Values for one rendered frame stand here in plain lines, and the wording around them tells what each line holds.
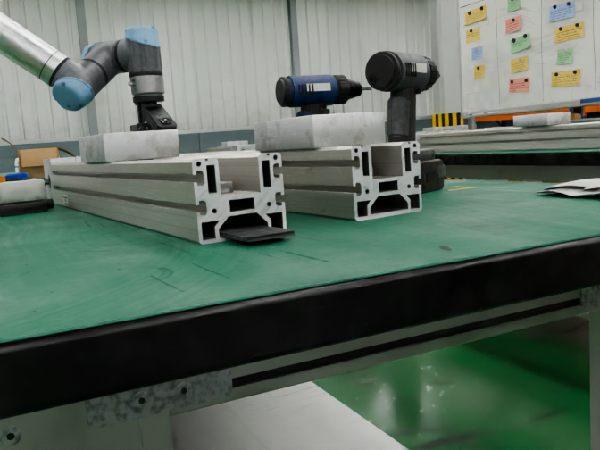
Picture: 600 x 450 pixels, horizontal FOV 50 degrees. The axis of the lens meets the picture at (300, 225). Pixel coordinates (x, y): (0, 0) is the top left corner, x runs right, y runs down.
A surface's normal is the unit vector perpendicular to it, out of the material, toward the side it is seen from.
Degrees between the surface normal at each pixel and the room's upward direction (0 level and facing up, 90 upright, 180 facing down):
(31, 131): 90
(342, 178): 90
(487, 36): 90
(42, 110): 90
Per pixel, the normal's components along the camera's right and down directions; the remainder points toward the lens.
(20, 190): 0.51, 0.07
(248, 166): -0.86, 0.13
